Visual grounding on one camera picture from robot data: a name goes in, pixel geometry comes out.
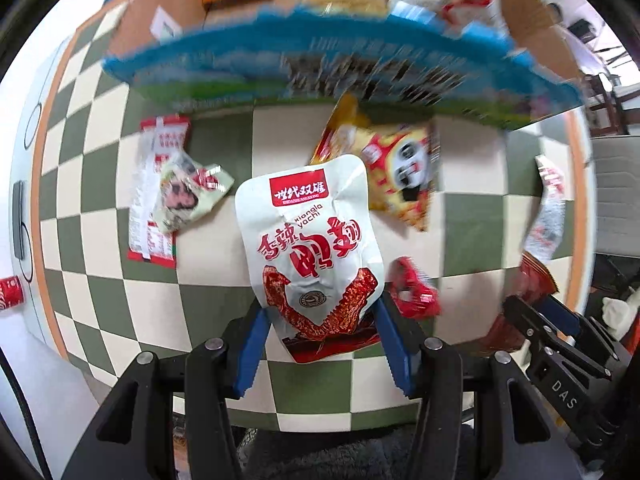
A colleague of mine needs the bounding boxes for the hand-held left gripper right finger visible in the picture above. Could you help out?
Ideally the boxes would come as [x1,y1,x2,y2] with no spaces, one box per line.
[372,295,587,480]

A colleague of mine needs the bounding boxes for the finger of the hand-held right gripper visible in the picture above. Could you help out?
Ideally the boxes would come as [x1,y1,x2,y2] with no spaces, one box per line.
[545,294,631,363]
[502,296,613,386]

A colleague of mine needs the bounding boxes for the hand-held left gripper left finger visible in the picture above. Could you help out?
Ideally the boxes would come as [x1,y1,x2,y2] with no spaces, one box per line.
[60,305,273,480]

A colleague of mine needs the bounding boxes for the white packet red wing picture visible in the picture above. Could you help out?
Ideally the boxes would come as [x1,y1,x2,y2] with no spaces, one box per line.
[234,154,386,365]

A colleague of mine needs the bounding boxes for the blue printed cardboard box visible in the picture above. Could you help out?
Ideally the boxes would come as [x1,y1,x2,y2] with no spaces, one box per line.
[102,0,583,133]

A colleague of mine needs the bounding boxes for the white plush goose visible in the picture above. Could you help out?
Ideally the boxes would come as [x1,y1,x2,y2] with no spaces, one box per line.
[602,287,640,341]

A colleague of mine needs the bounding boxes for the small red snack packet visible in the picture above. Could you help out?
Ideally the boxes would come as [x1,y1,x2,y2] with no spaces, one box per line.
[387,256,442,320]

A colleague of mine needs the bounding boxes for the clear packet with red label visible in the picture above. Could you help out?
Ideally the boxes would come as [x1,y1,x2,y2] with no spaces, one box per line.
[520,155,568,263]

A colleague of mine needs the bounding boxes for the person's dark fleece clothing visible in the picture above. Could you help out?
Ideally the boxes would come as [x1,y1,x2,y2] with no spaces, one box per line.
[240,420,476,480]

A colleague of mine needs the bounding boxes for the pale green snack packet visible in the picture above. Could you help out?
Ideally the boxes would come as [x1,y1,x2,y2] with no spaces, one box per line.
[151,155,236,235]

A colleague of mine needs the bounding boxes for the long red and white packet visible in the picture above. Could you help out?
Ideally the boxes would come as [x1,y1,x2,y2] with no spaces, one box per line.
[127,115,193,266]

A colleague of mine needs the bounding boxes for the panda print snack packet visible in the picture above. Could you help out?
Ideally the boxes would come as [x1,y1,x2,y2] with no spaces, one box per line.
[360,122,441,232]

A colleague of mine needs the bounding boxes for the dark wooden chair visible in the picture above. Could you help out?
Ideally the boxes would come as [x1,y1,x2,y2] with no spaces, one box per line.
[582,72,631,136]

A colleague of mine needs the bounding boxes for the yellow snack packet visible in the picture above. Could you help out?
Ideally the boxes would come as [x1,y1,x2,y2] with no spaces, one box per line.
[310,92,373,166]

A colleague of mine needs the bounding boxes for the red soda can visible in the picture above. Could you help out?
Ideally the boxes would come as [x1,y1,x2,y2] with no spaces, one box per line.
[0,275,26,316]

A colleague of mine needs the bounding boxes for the thick black cable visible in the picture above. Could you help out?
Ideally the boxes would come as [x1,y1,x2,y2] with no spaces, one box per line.
[0,347,53,480]

